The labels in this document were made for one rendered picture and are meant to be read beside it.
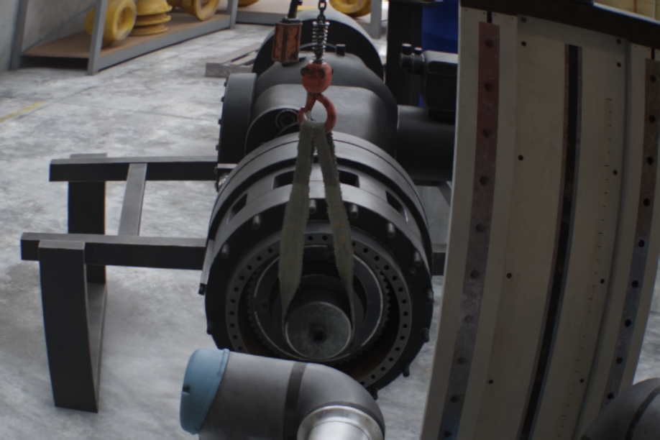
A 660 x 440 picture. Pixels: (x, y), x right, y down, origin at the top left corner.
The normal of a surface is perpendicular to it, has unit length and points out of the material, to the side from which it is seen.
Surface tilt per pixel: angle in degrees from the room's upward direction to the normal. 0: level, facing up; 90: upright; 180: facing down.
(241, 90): 34
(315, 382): 25
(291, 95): 6
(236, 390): 51
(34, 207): 0
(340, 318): 90
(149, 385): 0
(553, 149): 90
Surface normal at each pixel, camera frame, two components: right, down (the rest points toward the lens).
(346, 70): 0.29, -0.68
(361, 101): 0.19, -0.89
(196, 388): -0.13, -0.25
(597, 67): -0.08, 0.32
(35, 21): 0.90, 0.19
